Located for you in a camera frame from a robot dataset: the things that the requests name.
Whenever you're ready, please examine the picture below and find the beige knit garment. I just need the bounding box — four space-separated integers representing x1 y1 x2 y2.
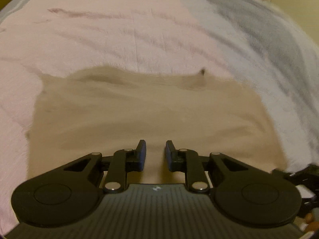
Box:
27 66 287 183

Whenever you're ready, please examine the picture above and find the pink grey bed blanket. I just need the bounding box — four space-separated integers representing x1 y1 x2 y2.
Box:
1 0 318 234

